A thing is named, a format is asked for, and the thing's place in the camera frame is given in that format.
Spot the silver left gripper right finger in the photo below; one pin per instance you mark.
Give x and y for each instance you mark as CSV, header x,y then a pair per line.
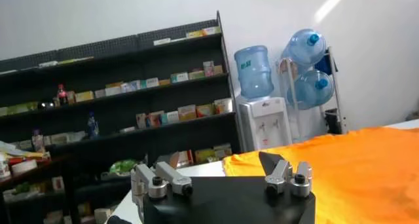
x,y
281,176

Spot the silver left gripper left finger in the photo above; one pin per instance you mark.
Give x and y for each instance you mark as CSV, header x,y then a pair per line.
x,y
154,179

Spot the orange t-shirt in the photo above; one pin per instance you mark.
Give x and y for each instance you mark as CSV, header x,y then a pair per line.
x,y
343,179

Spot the green white bowl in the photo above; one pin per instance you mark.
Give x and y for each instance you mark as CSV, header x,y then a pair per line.
x,y
122,167

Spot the red white box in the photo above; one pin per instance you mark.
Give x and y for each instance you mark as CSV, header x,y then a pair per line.
x,y
184,158

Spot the white water dispenser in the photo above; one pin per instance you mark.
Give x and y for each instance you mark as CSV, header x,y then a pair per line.
x,y
265,127

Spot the pink white box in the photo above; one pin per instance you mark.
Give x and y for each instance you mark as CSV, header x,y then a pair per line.
x,y
140,121

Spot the black clamp gadget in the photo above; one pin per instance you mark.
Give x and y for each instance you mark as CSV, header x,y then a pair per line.
x,y
332,122

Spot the yellow white box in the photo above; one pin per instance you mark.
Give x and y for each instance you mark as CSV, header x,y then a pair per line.
x,y
187,113

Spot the blue drink bottle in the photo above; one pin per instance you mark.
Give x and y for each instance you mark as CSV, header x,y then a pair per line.
x,y
92,125

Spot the orange green box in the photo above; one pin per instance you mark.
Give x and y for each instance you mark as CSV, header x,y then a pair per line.
x,y
205,110

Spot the open white box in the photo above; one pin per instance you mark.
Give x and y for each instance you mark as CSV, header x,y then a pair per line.
x,y
77,136

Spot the thin yellow box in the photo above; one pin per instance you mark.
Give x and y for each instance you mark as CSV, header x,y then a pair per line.
x,y
164,82

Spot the white metal jug rack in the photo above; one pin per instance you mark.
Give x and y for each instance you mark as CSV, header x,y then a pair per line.
x,y
336,91

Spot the pale green box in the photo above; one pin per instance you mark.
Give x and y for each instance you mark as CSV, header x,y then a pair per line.
x,y
59,138

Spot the blue labelled water jug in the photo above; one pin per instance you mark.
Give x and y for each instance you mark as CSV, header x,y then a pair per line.
x,y
253,71

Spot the purple drink bottle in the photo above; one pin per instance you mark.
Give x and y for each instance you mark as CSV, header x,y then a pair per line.
x,y
37,141

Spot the pink colourful box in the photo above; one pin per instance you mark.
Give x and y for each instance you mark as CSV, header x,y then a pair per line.
x,y
208,68

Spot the small yellow box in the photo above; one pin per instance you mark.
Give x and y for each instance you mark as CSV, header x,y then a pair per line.
x,y
218,69

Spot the cola bottle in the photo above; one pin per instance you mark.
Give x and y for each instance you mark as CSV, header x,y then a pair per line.
x,y
62,94

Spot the shiny dark dome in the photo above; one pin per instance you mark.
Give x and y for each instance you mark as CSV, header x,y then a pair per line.
x,y
46,105

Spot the black shelving unit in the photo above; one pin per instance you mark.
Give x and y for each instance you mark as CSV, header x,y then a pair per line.
x,y
98,48

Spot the loose paper sheets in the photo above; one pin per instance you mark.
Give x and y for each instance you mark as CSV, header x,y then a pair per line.
x,y
13,148

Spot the small white bottle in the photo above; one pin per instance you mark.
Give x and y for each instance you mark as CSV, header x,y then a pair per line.
x,y
4,168

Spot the flat yellow box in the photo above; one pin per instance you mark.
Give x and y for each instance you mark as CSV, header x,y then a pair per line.
x,y
195,34

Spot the flat orange white box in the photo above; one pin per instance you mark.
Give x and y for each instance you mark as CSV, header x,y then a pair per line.
x,y
212,30

